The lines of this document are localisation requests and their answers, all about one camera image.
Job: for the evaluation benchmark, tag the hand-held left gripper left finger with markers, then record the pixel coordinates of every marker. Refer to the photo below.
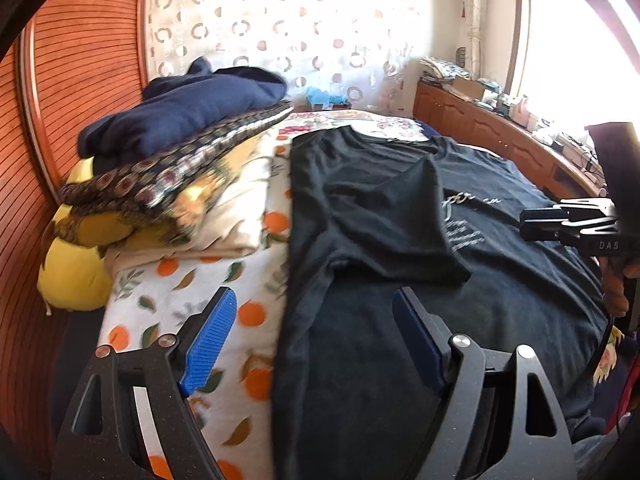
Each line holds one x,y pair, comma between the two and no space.
210,342

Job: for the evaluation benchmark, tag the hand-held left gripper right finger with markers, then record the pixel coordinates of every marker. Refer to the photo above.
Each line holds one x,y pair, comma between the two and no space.
417,345

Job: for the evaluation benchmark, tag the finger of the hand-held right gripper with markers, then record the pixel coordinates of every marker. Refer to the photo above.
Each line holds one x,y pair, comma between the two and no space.
545,232
542,216

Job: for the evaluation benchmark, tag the black t-shirt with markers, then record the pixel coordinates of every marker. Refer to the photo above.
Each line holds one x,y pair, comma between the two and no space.
350,220

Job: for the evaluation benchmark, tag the person's right hand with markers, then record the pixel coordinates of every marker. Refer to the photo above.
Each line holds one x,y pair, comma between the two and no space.
616,290

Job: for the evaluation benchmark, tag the orange print bedsheet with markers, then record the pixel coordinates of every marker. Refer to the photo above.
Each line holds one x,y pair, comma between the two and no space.
150,285

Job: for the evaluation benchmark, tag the pink object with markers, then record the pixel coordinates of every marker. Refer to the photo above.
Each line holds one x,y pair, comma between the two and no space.
520,110

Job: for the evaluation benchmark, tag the wooden cabinet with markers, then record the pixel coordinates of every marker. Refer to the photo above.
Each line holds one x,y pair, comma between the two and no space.
475,125

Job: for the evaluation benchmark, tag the window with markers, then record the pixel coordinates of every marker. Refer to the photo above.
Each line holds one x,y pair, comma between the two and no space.
575,60

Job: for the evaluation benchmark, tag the navy blue blanket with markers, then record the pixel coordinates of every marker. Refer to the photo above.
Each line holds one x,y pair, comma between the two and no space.
431,132

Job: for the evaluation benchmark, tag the cardboard box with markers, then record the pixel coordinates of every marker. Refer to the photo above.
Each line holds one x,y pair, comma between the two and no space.
469,89

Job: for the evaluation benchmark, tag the dark floral bedsheet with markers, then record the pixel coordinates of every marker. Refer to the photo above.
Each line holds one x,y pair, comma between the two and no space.
612,365

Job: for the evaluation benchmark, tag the yellow floral quilt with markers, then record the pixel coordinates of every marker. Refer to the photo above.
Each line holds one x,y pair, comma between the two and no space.
70,270

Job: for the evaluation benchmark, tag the dark patterned folded blanket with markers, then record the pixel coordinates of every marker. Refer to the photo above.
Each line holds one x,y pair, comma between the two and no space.
175,170

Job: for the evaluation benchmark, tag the stack of folded cloths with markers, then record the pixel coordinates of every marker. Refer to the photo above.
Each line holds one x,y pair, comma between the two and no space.
440,69

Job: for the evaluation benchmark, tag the lace window curtain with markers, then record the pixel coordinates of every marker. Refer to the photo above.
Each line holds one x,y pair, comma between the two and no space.
472,20

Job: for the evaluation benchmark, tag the grey knit clothing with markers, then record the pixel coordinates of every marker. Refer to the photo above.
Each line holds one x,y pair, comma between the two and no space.
592,460

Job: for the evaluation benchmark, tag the navy blue garment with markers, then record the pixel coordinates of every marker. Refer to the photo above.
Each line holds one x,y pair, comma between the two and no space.
175,110

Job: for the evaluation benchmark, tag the floral plush blanket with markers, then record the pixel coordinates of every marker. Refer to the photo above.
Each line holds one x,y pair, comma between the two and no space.
325,122

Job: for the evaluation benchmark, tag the teal object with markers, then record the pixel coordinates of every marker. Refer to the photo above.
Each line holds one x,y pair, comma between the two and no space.
317,96

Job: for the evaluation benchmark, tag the wooden slatted wardrobe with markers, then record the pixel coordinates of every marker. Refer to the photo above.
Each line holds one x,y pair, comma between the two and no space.
75,60

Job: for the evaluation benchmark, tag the circle pattern curtain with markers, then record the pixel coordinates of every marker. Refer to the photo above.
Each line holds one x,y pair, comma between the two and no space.
275,20

